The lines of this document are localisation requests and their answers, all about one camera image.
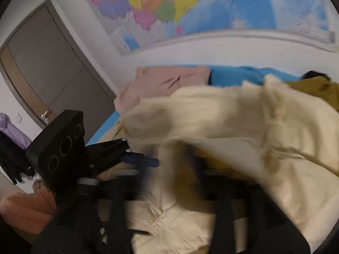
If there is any cream jacket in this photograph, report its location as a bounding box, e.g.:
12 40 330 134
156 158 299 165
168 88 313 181
101 75 338 253

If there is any pink sleeved left forearm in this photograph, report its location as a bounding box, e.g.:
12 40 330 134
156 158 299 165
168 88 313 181
1 188 57 235

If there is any purple hanging garment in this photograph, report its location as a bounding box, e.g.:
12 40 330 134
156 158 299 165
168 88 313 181
0 113 32 150

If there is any pink garment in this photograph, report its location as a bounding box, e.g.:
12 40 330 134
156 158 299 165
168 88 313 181
114 66 211 115

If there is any grey brown door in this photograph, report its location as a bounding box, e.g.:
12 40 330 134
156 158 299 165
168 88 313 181
1 0 115 145

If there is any blue bed sheet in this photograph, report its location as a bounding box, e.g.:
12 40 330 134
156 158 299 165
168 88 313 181
86 65 301 146

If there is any olive brown garment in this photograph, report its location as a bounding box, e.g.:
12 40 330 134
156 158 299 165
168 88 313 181
287 76 339 111

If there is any colourful wall map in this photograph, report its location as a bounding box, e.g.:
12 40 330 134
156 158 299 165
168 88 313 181
87 0 338 54

